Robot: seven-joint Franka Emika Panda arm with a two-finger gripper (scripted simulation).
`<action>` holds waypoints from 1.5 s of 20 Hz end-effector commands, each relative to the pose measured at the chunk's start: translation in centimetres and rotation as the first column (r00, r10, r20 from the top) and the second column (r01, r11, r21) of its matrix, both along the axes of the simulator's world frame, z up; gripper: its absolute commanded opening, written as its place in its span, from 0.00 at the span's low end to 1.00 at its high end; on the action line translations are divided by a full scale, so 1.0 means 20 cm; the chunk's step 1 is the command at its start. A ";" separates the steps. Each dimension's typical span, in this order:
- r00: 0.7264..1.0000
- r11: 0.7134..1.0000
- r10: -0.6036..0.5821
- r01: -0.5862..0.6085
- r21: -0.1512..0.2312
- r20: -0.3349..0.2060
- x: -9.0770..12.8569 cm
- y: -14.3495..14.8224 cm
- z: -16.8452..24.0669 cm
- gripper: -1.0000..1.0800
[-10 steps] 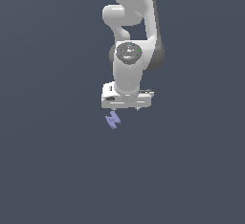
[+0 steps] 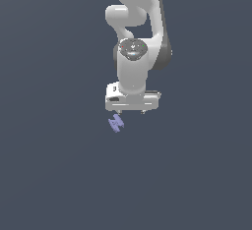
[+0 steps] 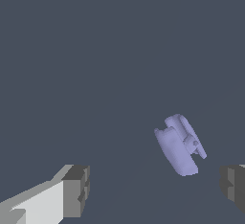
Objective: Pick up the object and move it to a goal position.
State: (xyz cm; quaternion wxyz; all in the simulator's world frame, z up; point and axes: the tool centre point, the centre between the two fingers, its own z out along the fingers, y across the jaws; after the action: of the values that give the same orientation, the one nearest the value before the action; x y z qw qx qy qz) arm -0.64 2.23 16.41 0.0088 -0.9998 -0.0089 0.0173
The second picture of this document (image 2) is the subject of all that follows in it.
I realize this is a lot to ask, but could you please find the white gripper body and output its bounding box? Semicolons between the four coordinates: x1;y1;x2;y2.
104;82;162;112

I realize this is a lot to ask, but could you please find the small lavender blue object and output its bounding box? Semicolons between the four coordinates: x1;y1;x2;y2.
107;113;125;134

